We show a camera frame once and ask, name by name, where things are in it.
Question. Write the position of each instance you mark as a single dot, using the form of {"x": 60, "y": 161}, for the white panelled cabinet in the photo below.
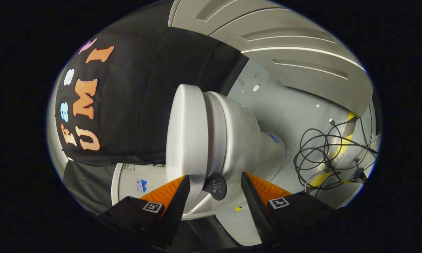
{"x": 284, "y": 52}

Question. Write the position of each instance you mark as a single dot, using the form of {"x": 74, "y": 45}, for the black backdrop cloth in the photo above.
{"x": 137, "y": 88}

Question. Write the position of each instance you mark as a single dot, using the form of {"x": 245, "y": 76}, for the white toilet tank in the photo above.
{"x": 130, "y": 182}

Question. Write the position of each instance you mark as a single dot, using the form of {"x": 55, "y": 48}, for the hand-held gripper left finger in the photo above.
{"x": 175, "y": 207}

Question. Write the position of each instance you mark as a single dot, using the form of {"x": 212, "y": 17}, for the white toilet lid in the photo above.
{"x": 186, "y": 130}

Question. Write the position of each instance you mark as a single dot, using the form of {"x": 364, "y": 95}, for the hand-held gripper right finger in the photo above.
{"x": 256, "y": 211}

